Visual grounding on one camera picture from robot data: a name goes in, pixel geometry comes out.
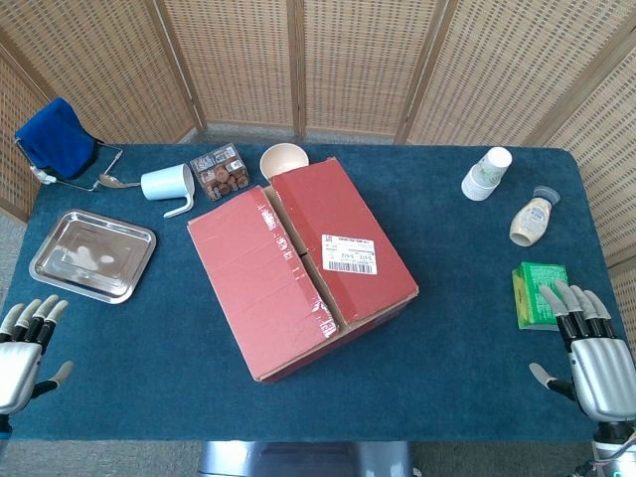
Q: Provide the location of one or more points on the clear box of chocolates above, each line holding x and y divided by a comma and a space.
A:
218, 174

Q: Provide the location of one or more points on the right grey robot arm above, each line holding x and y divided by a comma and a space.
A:
613, 447

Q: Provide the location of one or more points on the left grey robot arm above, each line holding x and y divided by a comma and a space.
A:
4, 427

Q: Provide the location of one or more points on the metal spoon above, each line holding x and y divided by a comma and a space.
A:
108, 180

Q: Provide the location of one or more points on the red cardboard box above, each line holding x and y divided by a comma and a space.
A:
238, 268

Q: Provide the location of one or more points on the steel tray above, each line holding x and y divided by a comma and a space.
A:
89, 253

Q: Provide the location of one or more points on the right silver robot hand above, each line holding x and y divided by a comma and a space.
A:
603, 372

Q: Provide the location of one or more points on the pale blue plastic mug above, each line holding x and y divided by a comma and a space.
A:
164, 183

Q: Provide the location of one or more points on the beige bowl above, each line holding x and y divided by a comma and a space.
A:
280, 159

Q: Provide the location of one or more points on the green carton box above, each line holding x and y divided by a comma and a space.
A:
534, 293

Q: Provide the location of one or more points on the blue table cloth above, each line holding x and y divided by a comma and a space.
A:
447, 323

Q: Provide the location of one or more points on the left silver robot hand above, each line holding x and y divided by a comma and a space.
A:
17, 367

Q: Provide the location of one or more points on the white clip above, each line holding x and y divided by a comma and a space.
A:
44, 175

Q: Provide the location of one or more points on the mayonnaise squeeze bottle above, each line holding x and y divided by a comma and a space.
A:
529, 221

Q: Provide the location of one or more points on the wicker folding screen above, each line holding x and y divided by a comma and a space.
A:
348, 59

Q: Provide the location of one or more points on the stack of paper cups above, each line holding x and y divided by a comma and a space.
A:
484, 176

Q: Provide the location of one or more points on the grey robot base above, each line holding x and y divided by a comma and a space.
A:
298, 459

